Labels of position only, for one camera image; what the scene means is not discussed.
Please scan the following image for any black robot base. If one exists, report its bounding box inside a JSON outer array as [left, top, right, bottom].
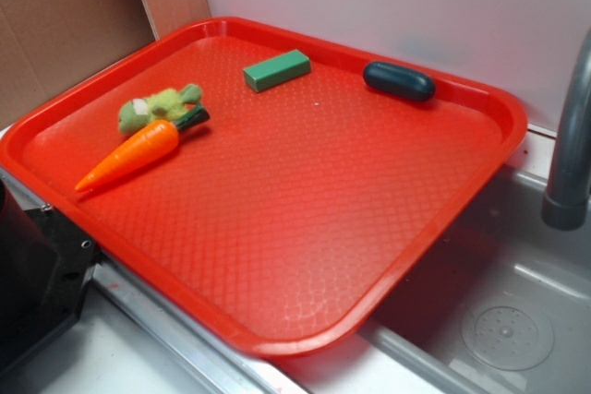
[[1, 184, 99, 374]]

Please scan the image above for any orange toy carrot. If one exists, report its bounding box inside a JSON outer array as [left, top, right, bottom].
[[75, 105, 211, 192]]

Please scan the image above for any red plastic tray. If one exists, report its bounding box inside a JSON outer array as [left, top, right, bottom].
[[1, 18, 527, 357]]

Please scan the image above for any green wooden block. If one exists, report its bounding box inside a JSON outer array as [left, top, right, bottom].
[[243, 50, 311, 92]]

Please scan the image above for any dark teal oval object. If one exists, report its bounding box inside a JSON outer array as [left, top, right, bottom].
[[362, 61, 436, 102]]

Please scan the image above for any green plush toy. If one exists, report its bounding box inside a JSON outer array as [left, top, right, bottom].
[[118, 83, 203, 136]]

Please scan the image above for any grey plastic sink basin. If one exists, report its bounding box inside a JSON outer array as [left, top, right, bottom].
[[280, 167, 590, 393]]

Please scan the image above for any grey sink faucet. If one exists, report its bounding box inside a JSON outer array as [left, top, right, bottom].
[[541, 35, 590, 231]]

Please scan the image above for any brown cardboard panel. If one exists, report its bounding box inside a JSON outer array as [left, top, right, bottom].
[[1, 0, 153, 127]]

